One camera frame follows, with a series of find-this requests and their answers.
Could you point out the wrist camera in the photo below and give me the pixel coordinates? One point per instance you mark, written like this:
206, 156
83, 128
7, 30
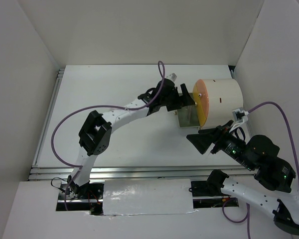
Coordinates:
172, 77
240, 117

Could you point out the grey-green drawer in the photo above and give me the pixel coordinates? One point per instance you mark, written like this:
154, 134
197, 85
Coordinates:
180, 114

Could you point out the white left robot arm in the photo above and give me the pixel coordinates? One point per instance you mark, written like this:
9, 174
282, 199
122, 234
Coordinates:
94, 135

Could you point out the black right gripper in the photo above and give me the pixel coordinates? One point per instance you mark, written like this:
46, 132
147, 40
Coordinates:
200, 141

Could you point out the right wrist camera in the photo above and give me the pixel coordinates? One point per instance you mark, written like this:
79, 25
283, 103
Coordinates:
240, 117

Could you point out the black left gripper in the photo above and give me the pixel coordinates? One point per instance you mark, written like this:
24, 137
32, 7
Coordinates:
187, 100

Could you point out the white taped cover panel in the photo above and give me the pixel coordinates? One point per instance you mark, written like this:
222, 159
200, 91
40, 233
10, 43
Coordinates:
147, 197

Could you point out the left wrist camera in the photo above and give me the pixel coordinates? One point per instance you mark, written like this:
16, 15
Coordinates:
172, 77

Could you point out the orange drawer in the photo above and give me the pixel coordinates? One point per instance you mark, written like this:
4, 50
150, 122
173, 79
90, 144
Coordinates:
200, 95

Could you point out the cream cylindrical drawer organizer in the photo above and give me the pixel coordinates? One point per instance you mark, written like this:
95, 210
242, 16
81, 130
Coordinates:
224, 96

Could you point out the aluminium rail frame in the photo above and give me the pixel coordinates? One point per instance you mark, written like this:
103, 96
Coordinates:
153, 147

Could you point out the false lash case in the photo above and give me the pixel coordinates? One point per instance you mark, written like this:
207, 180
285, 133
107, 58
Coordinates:
190, 114

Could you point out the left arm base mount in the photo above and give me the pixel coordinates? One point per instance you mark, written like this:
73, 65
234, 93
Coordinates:
89, 199

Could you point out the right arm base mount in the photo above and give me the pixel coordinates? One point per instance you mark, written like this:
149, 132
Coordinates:
204, 198

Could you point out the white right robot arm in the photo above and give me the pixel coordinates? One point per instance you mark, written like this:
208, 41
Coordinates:
277, 200

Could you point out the yellow drawer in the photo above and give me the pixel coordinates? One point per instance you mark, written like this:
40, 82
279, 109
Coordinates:
202, 115

